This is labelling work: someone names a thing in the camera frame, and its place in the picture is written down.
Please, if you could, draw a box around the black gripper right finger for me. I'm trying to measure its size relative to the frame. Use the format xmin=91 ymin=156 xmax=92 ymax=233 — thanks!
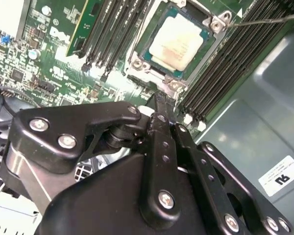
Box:
xmin=166 ymin=96 xmax=294 ymax=235

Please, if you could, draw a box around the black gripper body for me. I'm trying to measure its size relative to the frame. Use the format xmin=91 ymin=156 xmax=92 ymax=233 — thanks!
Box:
xmin=35 ymin=151 xmax=222 ymax=235

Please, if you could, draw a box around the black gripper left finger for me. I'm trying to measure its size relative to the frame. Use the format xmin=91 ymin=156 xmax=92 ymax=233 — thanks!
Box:
xmin=0 ymin=91 xmax=182 ymax=229

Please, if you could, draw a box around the metal wire locking lever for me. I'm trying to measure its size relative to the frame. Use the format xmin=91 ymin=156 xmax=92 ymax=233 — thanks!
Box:
xmin=228 ymin=13 xmax=294 ymax=27
xmin=127 ymin=0 xmax=152 ymax=71

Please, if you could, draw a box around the silver topped CPU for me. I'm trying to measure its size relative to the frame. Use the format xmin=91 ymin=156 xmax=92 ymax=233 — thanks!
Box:
xmin=141 ymin=6 xmax=218 ymax=80

